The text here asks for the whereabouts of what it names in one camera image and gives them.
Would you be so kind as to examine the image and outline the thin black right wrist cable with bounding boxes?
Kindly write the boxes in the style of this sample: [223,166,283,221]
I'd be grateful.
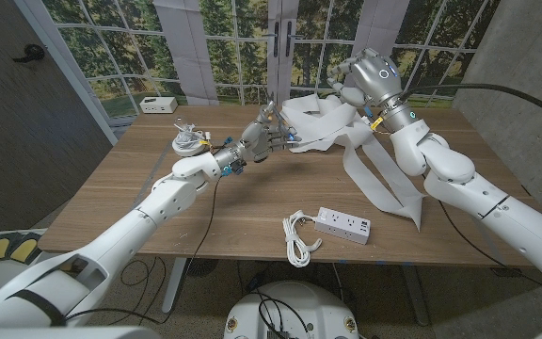
[438,200,542,301]

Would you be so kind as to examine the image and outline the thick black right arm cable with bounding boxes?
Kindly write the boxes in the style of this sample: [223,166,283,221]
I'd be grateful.
[400,83,542,132]

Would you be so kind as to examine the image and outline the printed window backdrop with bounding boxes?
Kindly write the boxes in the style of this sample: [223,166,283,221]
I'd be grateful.
[14,0,502,119]

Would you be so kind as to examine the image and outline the scissors with grey yellow handles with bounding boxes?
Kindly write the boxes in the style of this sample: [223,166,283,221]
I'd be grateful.
[263,92,296,142]

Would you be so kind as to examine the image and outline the white outlet box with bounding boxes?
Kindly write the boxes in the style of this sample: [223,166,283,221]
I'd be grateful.
[138,96,179,115]

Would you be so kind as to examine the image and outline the white table leg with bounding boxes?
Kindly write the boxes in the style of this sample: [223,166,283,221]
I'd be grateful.
[161,257,188,315]

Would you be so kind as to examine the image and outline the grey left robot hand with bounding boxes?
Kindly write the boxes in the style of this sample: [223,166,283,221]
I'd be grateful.
[212,101,303,174]

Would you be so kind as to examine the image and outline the grey table leg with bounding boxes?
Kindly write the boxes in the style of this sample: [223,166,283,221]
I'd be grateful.
[400,264,430,327]

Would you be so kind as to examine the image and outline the white coiled power cord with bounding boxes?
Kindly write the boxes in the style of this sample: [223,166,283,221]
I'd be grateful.
[282,210,323,268]

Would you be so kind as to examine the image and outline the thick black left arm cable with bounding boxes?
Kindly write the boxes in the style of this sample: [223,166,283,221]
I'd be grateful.
[63,306,168,327]

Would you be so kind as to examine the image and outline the thin black left wrist cable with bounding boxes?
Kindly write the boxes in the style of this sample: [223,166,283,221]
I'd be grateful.
[120,177,220,326]

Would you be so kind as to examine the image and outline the black door handle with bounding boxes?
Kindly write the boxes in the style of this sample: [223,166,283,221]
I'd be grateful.
[11,43,46,64]

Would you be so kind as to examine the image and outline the black round ribbed object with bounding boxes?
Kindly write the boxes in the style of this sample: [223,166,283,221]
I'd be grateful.
[184,257,219,278]

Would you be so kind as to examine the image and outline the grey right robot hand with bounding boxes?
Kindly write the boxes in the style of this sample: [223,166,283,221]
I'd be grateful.
[327,46,419,134]

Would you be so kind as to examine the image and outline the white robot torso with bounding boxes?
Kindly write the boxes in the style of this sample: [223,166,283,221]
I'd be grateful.
[223,281,360,339]

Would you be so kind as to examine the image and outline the white receipt paper strip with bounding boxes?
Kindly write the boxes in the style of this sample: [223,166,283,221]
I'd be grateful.
[278,89,427,233]

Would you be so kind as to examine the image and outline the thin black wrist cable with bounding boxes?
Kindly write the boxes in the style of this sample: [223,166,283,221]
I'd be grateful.
[120,177,220,326]
[438,200,542,301]

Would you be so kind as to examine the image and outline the white power strip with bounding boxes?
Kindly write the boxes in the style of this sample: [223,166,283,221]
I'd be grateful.
[313,206,373,246]

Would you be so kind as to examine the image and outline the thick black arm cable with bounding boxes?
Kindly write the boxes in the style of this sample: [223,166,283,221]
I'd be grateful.
[63,306,168,327]
[400,83,542,132]

